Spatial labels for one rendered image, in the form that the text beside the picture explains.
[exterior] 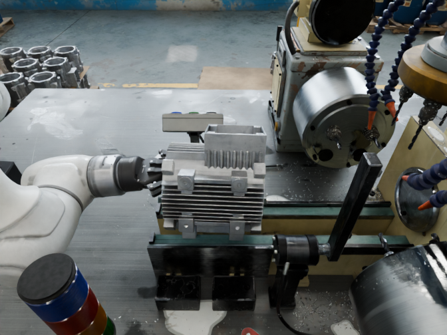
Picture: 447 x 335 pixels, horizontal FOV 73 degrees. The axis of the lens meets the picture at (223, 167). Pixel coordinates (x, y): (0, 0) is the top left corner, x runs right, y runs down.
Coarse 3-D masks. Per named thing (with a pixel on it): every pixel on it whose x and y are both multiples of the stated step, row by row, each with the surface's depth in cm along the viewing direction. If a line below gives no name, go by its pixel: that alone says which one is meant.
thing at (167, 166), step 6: (162, 162) 58; (168, 162) 58; (162, 168) 57; (168, 168) 57; (258, 168) 57; (264, 168) 57; (168, 174) 59; (258, 174) 57; (264, 174) 57; (168, 222) 61; (174, 222) 62; (168, 228) 62; (174, 228) 62; (252, 228) 61; (258, 228) 61
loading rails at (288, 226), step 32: (160, 224) 81; (288, 224) 80; (320, 224) 80; (384, 224) 80; (160, 256) 71; (192, 256) 71; (224, 256) 71; (256, 256) 71; (320, 256) 72; (352, 256) 72
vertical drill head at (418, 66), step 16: (416, 48) 52; (432, 48) 47; (400, 64) 51; (416, 64) 47; (432, 64) 46; (416, 80) 47; (432, 80) 44; (400, 96) 56; (432, 96) 45; (432, 112) 48
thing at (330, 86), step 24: (336, 72) 85; (360, 72) 86; (312, 96) 84; (336, 96) 77; (360, 96) 75; (312, 120) 80; (336, 120) 79; (360, 120) 79; (384, 120) 79; (312, 144) 85; (336, 144) 85; (360, 144) 85; (384, 144) 84
